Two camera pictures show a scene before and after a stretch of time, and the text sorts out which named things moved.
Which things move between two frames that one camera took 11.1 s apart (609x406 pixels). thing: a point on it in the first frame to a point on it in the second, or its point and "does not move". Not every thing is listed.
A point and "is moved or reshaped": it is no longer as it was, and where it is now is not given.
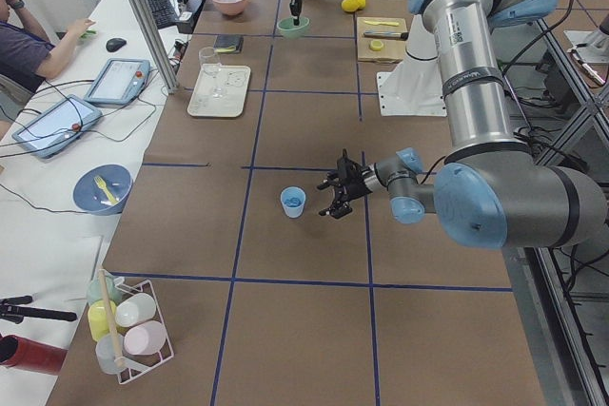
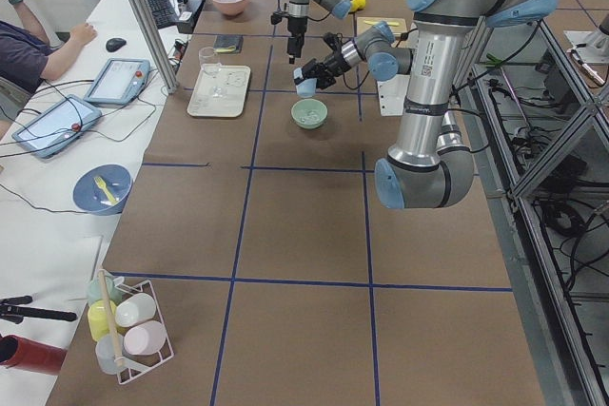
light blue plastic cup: (293, 200) to (307, 87)
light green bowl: (288, 30) is moved or reshaped
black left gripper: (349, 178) to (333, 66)
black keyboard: (160, 7) does not move
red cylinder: (27, 355) does not move
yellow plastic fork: (102, 183) does not move
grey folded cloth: (228, 44) does not move
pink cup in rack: (146, 338) does not move
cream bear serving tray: (221, 90) does not move
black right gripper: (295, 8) to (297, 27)
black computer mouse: (113, 45) does not move
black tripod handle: (14, 309) does not move
